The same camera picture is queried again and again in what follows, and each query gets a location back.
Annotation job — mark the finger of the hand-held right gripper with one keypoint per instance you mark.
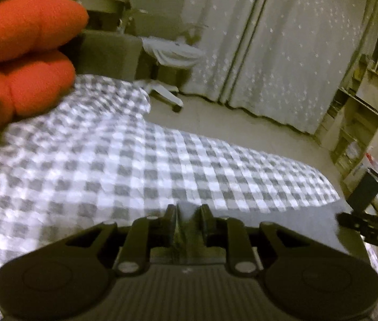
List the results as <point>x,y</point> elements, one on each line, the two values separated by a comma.
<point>376,227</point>

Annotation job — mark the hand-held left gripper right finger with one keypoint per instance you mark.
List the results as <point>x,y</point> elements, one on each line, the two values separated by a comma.
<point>205,222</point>

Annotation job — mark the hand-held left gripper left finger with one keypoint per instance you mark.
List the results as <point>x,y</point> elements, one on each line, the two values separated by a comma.
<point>171,222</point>

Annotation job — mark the gray printed sweater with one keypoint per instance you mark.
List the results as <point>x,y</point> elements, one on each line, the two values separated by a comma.
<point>302,227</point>

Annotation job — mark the black box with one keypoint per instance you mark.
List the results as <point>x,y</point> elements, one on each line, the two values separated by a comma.
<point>363,190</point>

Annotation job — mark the white cardboard box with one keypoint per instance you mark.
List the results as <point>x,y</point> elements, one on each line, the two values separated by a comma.
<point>359,165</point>

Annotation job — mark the gray checkered blanket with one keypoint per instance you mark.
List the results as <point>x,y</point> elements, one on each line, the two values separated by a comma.
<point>125,160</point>

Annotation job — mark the wooden shelf unit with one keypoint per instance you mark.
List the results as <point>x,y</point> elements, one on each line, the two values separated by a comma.
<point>353,123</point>

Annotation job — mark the office chair with white base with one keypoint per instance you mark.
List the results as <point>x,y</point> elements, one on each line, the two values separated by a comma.
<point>165,93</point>

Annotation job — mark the gray upholstered headboard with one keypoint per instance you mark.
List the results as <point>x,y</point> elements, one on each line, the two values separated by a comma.
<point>108,53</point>

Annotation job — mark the star patterned curtain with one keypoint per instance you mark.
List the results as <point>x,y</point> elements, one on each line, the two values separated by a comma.
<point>215,40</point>
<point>309,57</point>

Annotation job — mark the desk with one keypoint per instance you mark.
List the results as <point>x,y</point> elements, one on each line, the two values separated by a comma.
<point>102,1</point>

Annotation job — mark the red plush cushion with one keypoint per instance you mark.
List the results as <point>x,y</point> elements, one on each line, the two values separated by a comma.
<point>31,30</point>

